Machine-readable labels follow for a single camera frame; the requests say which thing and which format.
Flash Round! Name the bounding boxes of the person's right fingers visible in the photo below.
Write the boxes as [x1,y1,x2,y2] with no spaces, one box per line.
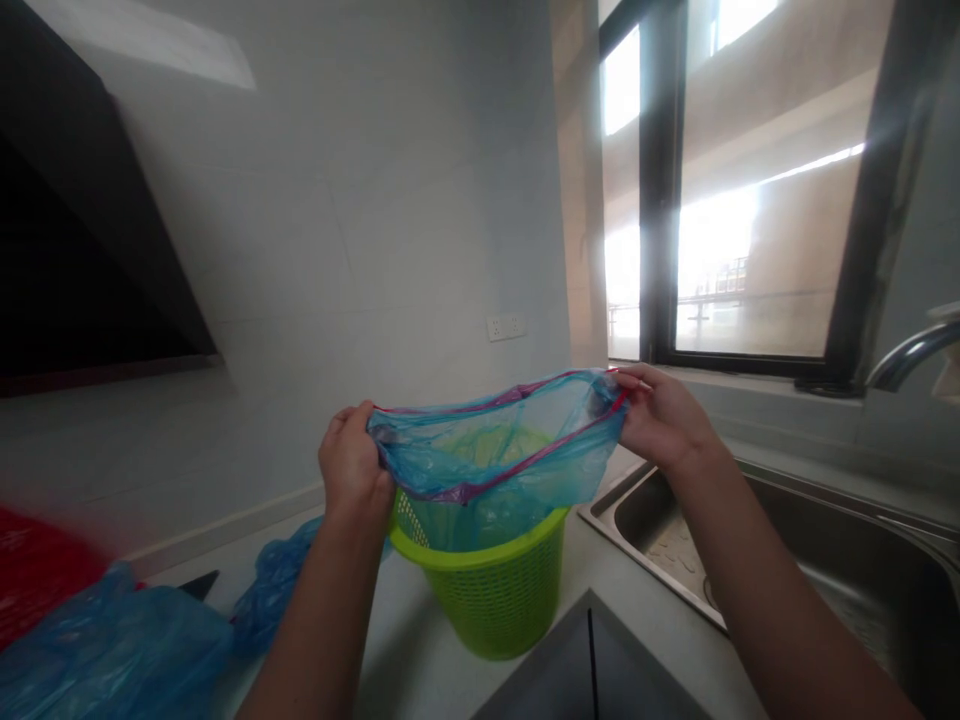
[617,386,655,454]

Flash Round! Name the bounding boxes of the blue drawstring trash bag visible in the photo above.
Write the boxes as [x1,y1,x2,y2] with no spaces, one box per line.
[365,367,628,530]

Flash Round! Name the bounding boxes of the small crumpled blue plastic bag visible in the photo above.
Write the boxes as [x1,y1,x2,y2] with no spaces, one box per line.
[228,513,393,661]

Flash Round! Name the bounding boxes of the person's left hand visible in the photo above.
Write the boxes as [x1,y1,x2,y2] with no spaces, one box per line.
[317,400,397,523]

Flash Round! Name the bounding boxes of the black range hood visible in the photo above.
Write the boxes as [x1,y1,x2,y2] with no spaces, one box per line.
[0,0,227,400]

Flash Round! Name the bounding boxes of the person's right thumb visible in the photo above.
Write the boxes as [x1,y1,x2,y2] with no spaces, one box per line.
[612,363,663,394]

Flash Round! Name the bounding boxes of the black framed window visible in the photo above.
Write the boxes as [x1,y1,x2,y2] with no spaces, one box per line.
[597,0,935,385]

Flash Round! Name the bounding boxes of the stainless steel sink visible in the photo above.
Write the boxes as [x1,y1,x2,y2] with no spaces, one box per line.
[577,455,960,720]

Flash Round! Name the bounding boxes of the black pointed object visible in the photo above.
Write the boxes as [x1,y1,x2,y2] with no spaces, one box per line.
[176,569,222,603]

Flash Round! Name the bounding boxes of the chrome faucet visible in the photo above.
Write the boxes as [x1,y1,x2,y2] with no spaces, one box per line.
[865,302,960,396]

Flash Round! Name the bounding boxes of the person's left fingers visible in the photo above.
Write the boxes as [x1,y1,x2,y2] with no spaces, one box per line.
[371,448,397,505]

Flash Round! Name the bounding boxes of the red flat object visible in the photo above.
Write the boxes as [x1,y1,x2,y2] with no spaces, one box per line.
[0,504,115,655]

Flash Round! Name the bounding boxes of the dark grey flat panel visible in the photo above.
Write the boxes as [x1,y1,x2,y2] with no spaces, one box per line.
[470,587,715,720]

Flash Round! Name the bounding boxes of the large crumpled blue plastic bag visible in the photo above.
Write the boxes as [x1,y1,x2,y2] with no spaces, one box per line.
[0,560,235,720]

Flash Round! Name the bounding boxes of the person's right hand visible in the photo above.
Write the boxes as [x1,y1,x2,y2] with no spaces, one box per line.
[611,362,715,473]

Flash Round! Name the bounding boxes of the green plastic mesh basket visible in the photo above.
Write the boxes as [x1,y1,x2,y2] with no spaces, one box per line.
[387,425,574,662]

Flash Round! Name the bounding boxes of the person's left thumb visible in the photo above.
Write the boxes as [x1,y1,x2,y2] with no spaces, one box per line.
[338,400,379,451]

